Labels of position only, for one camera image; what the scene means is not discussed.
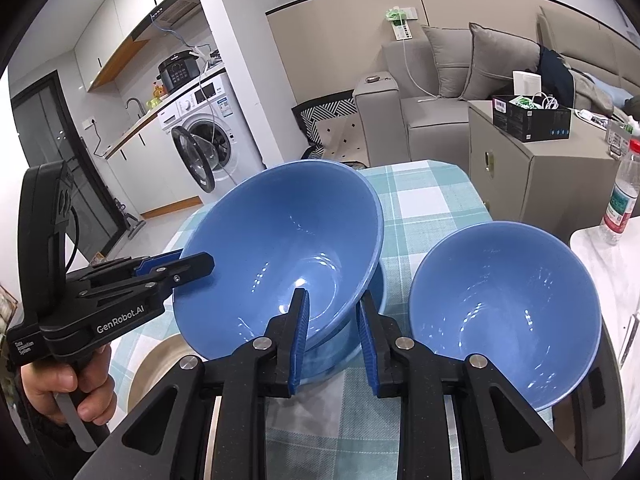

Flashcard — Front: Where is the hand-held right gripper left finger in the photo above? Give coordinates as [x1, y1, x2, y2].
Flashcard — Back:
[72, 287, 311, 480]

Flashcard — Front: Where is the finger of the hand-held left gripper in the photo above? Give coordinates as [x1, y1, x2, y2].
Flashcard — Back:
[75, 252, 216, 302]
[67, 249, 183, 286]

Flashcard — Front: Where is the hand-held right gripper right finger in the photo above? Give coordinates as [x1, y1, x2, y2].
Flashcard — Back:
[359, 290, 596, 480]

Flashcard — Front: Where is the large blue bowl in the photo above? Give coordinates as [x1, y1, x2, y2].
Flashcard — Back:
[300, 255, 386, 386]
[172, 159, 385, 361]

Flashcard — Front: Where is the large beige plate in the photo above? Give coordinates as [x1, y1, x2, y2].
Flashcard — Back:
[126, 332, 206, 413]

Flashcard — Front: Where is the person's left hand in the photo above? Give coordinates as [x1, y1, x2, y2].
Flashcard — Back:
[20, 344, 118, 428]

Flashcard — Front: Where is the floor mop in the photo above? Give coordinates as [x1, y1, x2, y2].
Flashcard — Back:
[115, 197, 146, 233]

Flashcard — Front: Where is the white kitchen base cabinet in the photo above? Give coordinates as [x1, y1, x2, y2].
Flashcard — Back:
[102, 110, 206, 218]

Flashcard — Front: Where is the dark glass door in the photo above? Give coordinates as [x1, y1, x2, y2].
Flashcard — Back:
[10, 72, 126, 261]

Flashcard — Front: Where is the white washing machine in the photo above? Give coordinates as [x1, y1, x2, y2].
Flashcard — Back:
[157, 71, 266, 196]

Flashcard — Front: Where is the black pressure cooker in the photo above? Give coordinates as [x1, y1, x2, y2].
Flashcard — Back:
[157, 50, 203, 93]

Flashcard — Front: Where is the beige diamond print cushion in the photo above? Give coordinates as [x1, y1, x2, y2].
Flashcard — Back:
[312, 115, 363, 161]

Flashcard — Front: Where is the black white patterned cushion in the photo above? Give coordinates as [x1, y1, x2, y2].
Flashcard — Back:
[292, 90, 358, 148]

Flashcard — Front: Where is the grey sofa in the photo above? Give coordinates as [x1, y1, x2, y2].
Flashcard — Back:
[352, 7, 640, 166]

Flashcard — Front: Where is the beige side cabinet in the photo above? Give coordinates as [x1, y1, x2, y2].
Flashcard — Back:
[467, 100, 631, 246]

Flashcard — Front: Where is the range hood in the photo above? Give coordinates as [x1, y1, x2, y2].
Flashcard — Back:
[150, 0, 201, 28]

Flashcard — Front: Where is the white marble side table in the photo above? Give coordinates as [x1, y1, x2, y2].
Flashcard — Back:
[570, 225, 640, 376]

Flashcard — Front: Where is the black cardboard box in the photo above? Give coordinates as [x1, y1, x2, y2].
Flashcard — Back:
[492, 95, 572, 143]

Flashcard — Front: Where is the clear water bottle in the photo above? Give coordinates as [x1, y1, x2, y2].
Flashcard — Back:
[600, 139, 640, 246]

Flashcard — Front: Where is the grey sofa cushion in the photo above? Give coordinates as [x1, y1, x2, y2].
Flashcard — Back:
[460, 22, 541, 101]
[422, 25, 476, 98]

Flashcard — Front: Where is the small white box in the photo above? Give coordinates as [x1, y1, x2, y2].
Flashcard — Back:
[512, 71, 542, 101]

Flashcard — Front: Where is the white power strip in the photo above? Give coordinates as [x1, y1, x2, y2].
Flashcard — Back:
[385, 5, 421, 41]

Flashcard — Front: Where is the dark garment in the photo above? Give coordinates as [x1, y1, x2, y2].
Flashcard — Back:
[537, 45, 576, 108]

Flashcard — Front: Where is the white wall cabinet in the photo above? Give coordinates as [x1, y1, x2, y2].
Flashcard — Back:
[75, 0, 193, 93]

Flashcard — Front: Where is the white power cable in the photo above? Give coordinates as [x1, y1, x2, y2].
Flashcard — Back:
[400, 40, 441, 101]

